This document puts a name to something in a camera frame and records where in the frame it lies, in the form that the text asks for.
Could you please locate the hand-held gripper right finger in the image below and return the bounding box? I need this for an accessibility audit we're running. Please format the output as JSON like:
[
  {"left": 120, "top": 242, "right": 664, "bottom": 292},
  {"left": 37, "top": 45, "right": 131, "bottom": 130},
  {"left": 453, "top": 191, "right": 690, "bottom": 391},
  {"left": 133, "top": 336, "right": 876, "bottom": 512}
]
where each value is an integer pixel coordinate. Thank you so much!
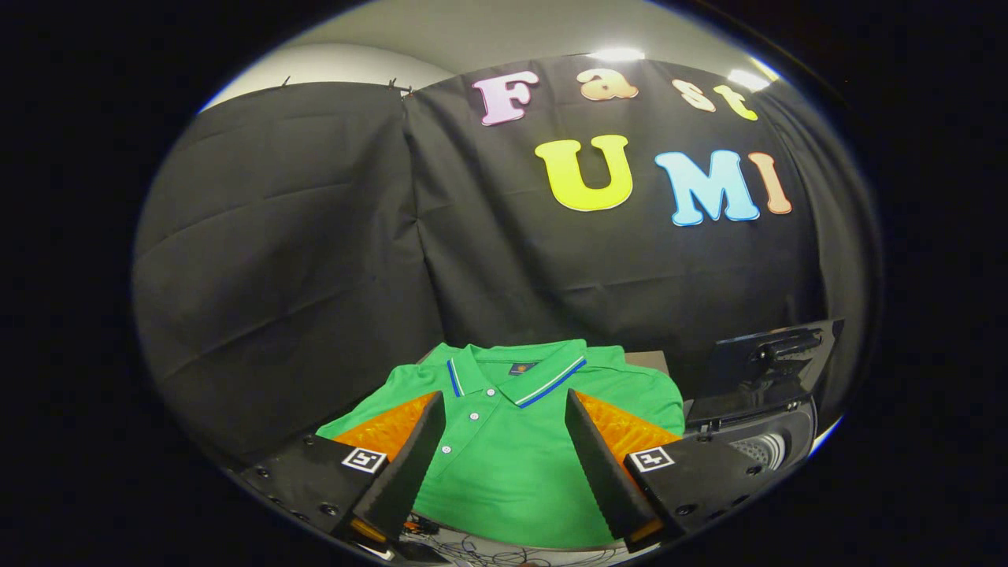
[{"left": 564, "top": 388, "right": 769, "bottom": 552}]

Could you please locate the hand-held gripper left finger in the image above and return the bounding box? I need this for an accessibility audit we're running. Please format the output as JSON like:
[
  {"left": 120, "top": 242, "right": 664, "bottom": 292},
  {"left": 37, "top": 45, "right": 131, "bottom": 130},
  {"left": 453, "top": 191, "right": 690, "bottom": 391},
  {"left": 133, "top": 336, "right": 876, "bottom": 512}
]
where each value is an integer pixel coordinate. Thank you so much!
[{"left": 239, "top": 391, "right": 447, "bottom": 544}]

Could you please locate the green polo shirt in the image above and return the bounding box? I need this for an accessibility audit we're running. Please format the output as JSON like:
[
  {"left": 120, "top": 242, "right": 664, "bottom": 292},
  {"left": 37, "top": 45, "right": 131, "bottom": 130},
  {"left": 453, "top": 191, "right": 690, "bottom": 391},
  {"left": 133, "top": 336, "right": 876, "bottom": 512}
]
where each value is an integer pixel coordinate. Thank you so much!
[{"left": 315, "top": 339, "right": 686, "bottom": 550}]

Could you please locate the black backdrop cloth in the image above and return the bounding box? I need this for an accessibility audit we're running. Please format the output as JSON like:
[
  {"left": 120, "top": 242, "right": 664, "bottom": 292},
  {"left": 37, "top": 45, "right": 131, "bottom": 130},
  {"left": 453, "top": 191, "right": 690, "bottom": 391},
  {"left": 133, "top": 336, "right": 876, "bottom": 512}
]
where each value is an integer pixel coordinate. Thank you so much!
[{"left": 132, "top": 54, "right": 883, "bottom": 465}]

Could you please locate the grey cabinet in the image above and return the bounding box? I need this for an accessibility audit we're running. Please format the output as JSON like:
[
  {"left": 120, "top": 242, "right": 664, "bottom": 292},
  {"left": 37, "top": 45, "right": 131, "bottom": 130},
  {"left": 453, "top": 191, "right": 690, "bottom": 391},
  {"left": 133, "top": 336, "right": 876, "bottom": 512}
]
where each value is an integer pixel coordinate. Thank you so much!
[{"left": 624, "top": 350, "right": 670, "bottom": 376}]

